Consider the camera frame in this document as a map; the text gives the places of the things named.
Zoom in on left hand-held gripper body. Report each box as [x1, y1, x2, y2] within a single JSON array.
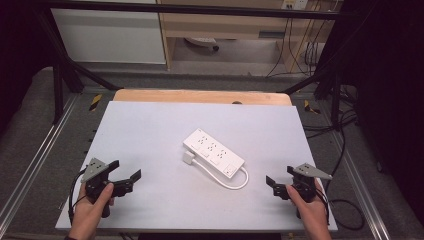
[[80, 157, 135, 219]]

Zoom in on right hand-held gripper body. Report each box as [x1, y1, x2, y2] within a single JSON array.
[[271, 162, 334, 204]]

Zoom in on white power cable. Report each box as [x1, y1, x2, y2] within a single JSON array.
[[191, 157, 250, 191]]

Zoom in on white power strip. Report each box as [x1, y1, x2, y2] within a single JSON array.
[[182, 127, 246, 180]]

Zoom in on person's right hand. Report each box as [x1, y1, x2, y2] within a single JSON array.
[[285, 184, 332, 235]]

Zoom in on person's left hand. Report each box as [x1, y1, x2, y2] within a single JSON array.
[[68, 182, 116, 235]]

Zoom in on wooden table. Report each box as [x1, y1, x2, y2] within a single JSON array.
[[112, 88, 293, 107]]

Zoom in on white cabinet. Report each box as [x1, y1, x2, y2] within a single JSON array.
[[50, 7, 167, 65]]

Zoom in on office chair base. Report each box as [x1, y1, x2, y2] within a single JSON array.
[[184, 36, 221, 53]]

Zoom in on light wooden desk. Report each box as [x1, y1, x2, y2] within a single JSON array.
[[155, 0, 338, 72]]

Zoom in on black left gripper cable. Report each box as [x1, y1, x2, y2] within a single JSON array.
[[67, 167, 88, 225]]

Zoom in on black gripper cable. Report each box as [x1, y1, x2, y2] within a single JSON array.
[[313, 179, 366, 232], [67, 167, 88, 225]]

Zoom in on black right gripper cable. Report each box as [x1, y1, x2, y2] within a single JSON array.
[[313, 179, 366, 232]]

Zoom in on aluminium rail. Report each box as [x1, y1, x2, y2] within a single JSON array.
[[327, 129, 392, 240], [0, 94, 82, 228]]

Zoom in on black floor cables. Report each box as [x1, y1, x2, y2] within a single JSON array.
[[301, 84, 360, 140]]

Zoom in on hanging black cables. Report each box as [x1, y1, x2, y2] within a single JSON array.
[[265, 16, 326, 78]]

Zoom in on white wall socket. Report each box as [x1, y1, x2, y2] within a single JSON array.
[[281, 0, 310, 11]]

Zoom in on black metal frame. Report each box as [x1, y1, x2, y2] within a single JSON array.
[[35, 0, 349, 125]]

